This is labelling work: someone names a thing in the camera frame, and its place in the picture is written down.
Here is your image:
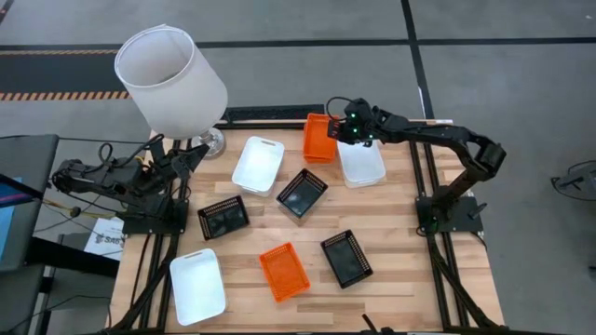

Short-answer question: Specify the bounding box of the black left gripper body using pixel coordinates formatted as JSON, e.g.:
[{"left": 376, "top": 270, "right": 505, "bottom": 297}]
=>
[{"left": 162, "top": 150, "right": 195, "bottom": 181}]

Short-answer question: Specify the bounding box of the dark grey side desk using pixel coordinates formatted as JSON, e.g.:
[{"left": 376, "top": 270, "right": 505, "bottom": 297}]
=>
[{"left": 0, "top": 133, "right": 120, "bottom": 280}]

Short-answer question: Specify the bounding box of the blue lit screen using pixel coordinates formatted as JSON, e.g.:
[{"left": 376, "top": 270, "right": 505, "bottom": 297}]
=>
[{"left": 0, "top": 175, "right": 23, "bottom": 262}]

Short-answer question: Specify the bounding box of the yellow cable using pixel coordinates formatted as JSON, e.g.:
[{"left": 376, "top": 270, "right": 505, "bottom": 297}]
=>
[{"left": 40, "top": 198, "right": 118, "bottom": 221}]

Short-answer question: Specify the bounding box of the black stand with cables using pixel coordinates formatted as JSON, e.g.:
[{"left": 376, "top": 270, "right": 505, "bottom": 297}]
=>
[{"left": 550, "top": 159, "right": 596, "bottom": 203}]

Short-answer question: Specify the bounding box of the black table camera mount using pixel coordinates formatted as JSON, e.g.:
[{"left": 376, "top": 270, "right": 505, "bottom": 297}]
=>
[{"left": 361, "top": 313, "right": 398, "bottom": 335}]

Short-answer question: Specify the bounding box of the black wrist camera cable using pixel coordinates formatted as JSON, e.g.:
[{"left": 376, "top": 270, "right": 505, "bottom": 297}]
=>
[{"left": 325, "top": 96, "right": 356, "bottom": 123}]

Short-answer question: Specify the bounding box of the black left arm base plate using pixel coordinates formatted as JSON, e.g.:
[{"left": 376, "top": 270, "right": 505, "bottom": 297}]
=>
[{"left": 121, "top": 197, "right": 190, "bottom": 235}]

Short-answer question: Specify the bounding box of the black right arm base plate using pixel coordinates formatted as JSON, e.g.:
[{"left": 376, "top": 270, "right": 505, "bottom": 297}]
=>
[{"left": 414, "top": 194, "right": 486, "bottom": 235}]

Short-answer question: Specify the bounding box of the white printed paper sheet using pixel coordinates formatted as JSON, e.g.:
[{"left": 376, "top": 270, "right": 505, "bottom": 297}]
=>
[{"left": 83, "top": 216, "right": 127, "bottom": 262}]

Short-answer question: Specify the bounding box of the black perforated strip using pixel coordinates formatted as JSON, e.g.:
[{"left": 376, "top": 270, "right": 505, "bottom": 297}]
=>
[{"left": 221, "top": 103, "right": 326, "bottom": 124}]

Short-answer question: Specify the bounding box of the black slotted plastic basket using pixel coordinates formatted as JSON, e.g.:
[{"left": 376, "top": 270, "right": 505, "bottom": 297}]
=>
[
  {"left": 276, "top": 167, "right": 330, "bottom": 221},
  {"left": 319, "top": 229, "right": 374, "bottom": 290},
  {"left": 196, "top": 194, "right": 251, "bottom": 242}
]

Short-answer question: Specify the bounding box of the orange slotted plastic basket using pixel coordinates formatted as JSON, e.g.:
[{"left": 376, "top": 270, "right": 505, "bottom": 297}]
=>
[
  {"left": 303, "top": 113, "right": 341, "bottom": 165},
  {"left": 258, "top": 241, "right": 312, "bottom": 303}
]

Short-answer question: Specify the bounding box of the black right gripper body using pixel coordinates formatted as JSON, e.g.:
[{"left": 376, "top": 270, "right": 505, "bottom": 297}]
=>
[{"left": 343, "top": 98, "right": 388, "bottom": 144}]

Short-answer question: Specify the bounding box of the clear glass lamp base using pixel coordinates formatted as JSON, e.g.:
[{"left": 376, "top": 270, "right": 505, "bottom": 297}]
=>
[{"left": 191, "top": 127, "right": 228, "bottom": 160}]

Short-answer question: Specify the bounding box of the black floor cable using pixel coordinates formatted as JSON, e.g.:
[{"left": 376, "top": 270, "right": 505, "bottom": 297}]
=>
[{"left": 0, "top": 293, "right": 114, "bottom": 335}]

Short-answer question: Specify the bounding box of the white plastic bin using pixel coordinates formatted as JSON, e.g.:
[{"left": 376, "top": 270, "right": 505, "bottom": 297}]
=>
[
  {"left": 169, "top": 248, "right": 228, "bottom": 328},
  {"left": 231, "top": 135, "right": 286, "bottom": 198},
  {"left": 335, "top": 138, "right": 387, "bottom": 190}
]

